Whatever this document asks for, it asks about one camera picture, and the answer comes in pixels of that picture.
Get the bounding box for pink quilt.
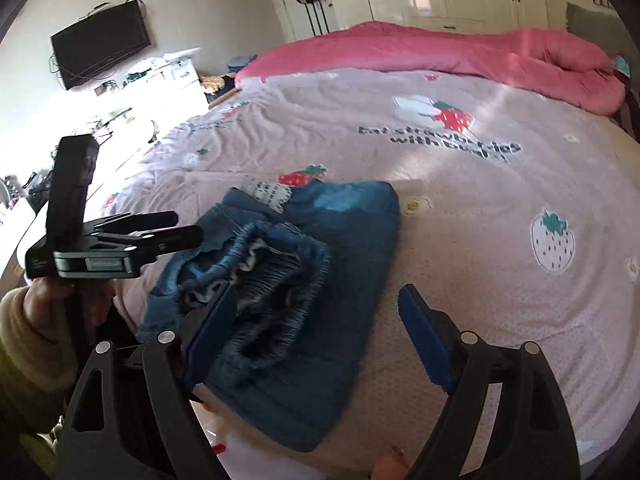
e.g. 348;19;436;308
235;21;627;117

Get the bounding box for striped pillow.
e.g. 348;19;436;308
619;85;640;138

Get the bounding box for person's left hand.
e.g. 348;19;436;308
27;279;117;350

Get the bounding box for black wall television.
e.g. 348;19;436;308
50;0;152;91

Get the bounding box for person's left forearm cream sleeve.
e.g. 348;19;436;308
0;287;78;436

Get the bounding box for grey headboard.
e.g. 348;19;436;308
565;2;622;57

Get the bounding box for white desk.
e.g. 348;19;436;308
92;55;209;153

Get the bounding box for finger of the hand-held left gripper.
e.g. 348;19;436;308
94;211;180;234
96;225;205;261

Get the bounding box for brown patterned cloth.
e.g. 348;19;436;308
200;74;237;95

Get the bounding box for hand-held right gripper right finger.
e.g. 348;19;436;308
398;284;581;480

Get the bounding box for blue container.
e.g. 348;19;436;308
226;55;257;75

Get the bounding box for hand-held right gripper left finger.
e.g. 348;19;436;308
59;282;239;480

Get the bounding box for pink strawberry printed blanket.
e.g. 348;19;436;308
90;67;640;466

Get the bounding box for blue denim pants lace trim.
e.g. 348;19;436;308
137;176;402;453

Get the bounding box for white door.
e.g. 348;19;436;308
262;0;346;43

